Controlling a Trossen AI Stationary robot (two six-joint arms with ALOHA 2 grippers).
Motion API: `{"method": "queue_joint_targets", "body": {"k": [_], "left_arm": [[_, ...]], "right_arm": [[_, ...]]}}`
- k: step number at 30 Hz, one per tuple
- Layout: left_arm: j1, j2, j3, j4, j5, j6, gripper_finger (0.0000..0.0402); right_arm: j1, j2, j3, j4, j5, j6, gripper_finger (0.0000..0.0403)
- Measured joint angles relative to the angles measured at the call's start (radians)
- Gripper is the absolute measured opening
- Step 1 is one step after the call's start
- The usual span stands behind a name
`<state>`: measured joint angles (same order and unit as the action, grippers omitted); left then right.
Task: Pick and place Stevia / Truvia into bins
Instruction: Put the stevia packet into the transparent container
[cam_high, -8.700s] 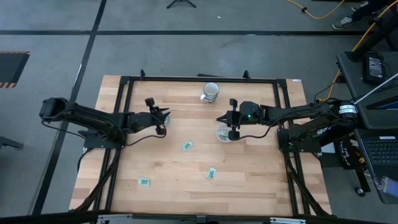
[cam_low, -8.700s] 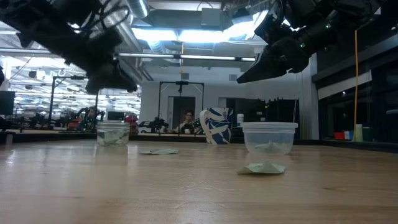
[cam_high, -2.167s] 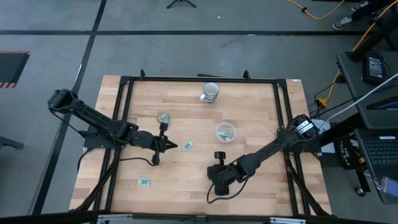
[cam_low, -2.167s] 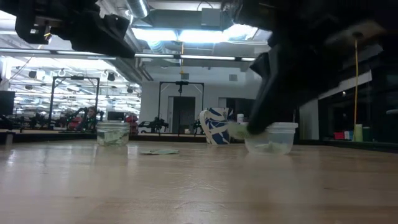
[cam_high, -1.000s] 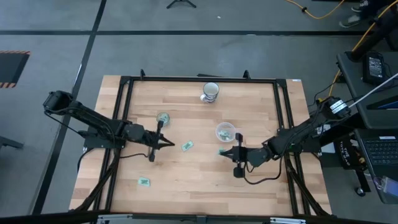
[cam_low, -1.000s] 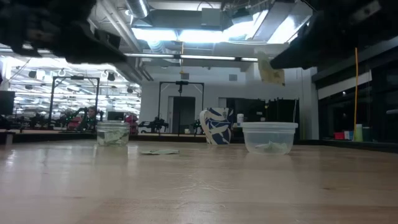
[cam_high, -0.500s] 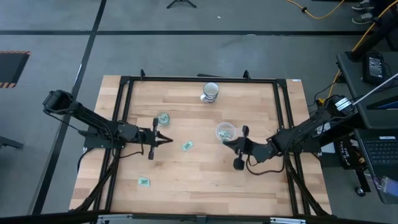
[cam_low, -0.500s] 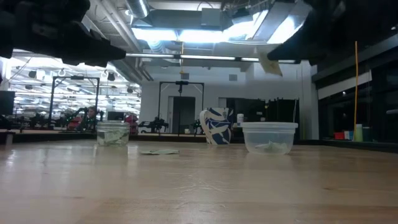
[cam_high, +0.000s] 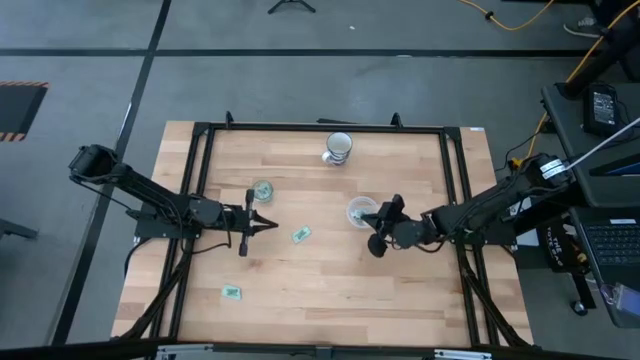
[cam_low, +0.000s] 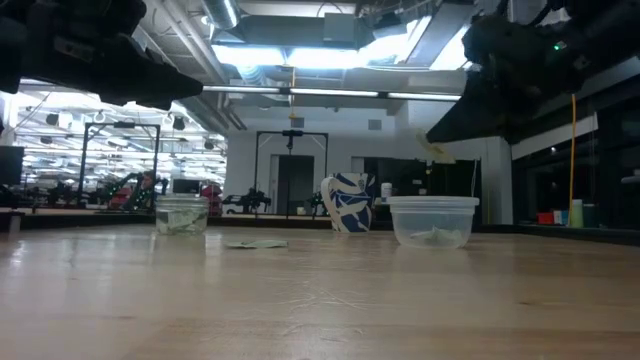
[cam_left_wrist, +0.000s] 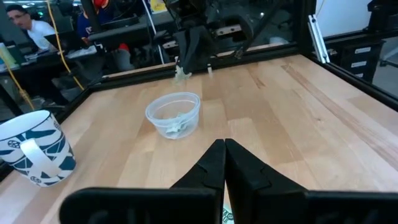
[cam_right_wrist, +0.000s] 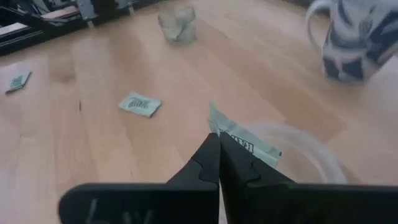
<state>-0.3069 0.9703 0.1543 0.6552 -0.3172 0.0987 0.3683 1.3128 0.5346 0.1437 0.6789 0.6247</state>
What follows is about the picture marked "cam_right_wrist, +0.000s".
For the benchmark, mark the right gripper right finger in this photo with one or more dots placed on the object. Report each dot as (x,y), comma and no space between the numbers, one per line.
(280,205)

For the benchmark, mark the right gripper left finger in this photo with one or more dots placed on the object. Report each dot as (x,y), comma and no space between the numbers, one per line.
(155,202)

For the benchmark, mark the green stevia packet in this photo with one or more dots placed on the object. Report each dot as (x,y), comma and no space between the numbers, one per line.
(140,104)
(242,137)
(18,81)
(175,31)

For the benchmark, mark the clear round plastic container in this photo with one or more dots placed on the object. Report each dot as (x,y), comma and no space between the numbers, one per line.
(320,152)

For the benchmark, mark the blue white patterned mug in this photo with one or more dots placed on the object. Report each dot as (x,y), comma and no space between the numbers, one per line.
(351,46)

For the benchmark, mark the small clear glass jar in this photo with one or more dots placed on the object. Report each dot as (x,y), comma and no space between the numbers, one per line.
(178,25)

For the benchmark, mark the black aluminium table frame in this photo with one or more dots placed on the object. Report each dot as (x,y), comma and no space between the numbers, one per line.
(18,42)

